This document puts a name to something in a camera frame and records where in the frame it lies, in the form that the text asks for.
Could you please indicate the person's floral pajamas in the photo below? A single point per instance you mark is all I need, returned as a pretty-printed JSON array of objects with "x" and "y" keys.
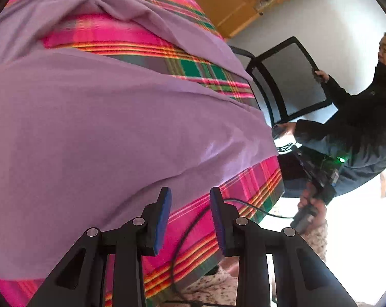
[{"x": 212, "y": 286}]

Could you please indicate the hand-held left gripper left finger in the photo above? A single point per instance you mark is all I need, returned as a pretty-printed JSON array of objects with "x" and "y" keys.
[{"x": 162, "y": 227}]

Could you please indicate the person's right forearm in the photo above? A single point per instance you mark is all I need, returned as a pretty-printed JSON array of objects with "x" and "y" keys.
[{"x": 317, "y": 243}]

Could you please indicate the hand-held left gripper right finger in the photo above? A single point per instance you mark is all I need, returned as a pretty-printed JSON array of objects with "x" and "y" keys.
[{"x": 218, "y": 227}]

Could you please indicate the pink plaid tablecloth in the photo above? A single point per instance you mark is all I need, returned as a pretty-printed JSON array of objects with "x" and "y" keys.
[{"x": 253, "y": 182}]

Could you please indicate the black mesh chair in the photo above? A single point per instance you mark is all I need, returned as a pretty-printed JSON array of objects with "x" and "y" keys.
[{"x": 292, "y": 76}]

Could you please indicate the person's right hand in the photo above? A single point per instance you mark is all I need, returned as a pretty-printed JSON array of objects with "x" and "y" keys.
[{"x": 304, "y": 198}]

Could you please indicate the purple fleece pants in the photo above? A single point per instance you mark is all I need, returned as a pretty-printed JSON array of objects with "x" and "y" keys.
[{"x": 116, "y": 134}]

